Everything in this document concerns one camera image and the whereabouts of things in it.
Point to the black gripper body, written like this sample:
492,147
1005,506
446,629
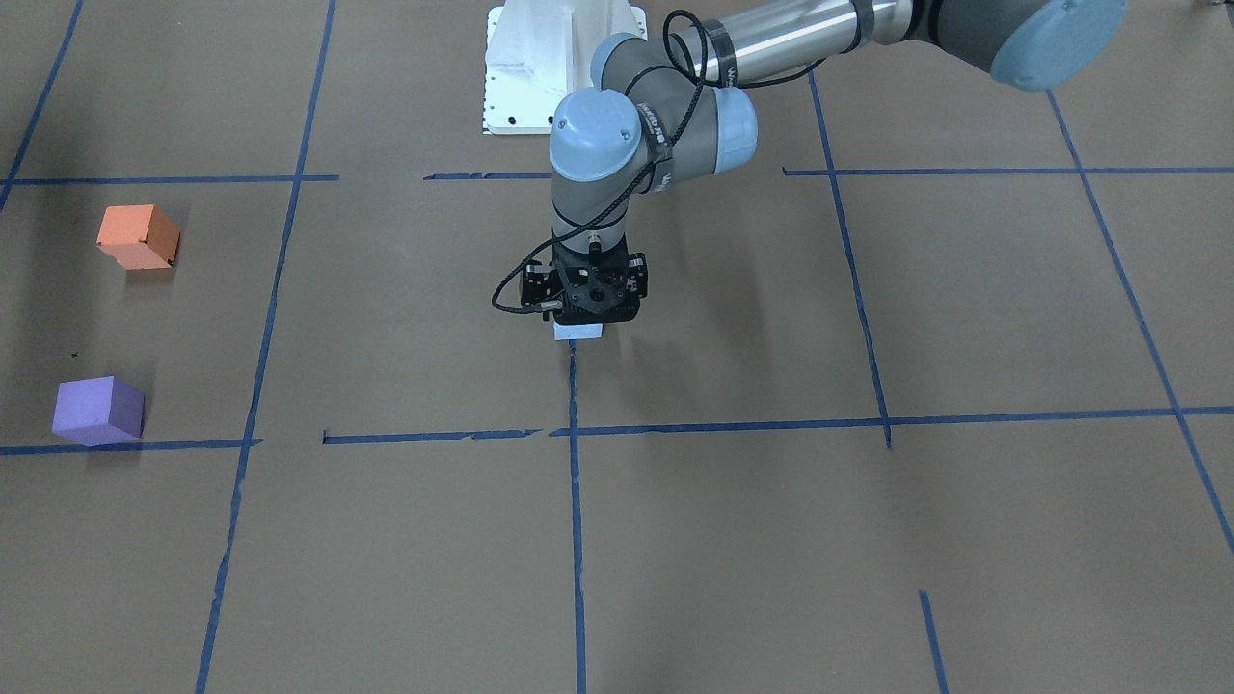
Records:
638,277

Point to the blue foam block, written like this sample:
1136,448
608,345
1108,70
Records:
580,332

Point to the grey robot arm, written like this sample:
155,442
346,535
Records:
661,112

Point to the orange foam block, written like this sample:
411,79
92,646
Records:
139,237

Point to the purple foam block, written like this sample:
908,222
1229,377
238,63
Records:
98,411

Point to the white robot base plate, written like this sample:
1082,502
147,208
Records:
531,64

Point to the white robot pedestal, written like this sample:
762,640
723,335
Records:
597,20

